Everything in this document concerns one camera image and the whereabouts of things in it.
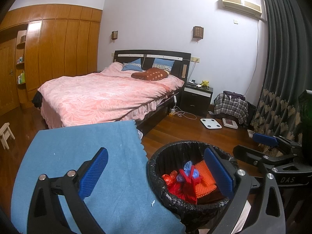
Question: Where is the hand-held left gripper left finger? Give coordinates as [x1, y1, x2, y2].
[27, 147, 109, 234]

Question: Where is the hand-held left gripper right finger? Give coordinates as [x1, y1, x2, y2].
[203, 147, 286, 234]

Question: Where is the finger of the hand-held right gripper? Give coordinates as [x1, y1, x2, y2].
[233, 145, 276, 173]
[252, 132, 304, 155]

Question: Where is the orange knitted mat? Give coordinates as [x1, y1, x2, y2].
[196, 182, 218, 199]
[195, 160, 216, 186]

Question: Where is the blue plastic bag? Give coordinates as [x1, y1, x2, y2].
[177, 161, 203, 183]

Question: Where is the red cloth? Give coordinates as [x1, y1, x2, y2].
[167, 166, 203, 204]

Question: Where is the black bin with plastic liner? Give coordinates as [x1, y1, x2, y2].
[147, 140, 240, 233]

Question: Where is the red plastic bag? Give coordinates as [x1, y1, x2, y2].
[162, 172, 178, 184]

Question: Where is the blue table cloth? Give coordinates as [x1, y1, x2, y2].
[11, 121, 187, 234]

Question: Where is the white scale with red panel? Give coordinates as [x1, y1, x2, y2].
[222, 118, 239, 129]

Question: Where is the person's striped clothing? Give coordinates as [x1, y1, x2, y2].
[230, 196, 251, 234]

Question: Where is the plaid cloth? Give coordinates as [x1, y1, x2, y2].
[214, 93, 249, 125]

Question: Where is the white bathroom scale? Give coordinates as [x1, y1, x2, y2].
[200, 118, 223, 129]

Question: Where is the dark nightstand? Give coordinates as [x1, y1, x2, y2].
[182, 83, 214, 117]

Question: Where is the bed with pink blanket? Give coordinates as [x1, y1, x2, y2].
[38, 62, 185, 128]

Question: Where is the dark patterned curtain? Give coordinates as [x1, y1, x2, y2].
[250, 0, 312, 156]

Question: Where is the black clothing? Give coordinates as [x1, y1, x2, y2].
[32, 91, 44, 109]

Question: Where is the small wooden stool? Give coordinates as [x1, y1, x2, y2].
[0, 123, 15, 150]

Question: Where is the brown dotted pillow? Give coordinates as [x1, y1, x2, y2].
[131, 68, 170, 81]

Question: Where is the blue pillow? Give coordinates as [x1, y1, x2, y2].
[152, 58, 175, 72]
[121, 58, 142, 72]

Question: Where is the wooden wardrobe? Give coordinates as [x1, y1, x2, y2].
[0, 4, 102, 116]

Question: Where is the white air conditioner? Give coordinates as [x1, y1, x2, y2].
[221, 0, 262, 19]

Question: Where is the white charging cable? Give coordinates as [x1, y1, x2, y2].
[174, 107, 197, 120]

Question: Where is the dark wooden bed frame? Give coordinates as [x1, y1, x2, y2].
[114, 50, 192, 137]

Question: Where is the large wooden wall lamp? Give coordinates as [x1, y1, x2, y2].
[192, 26, 204, 40]

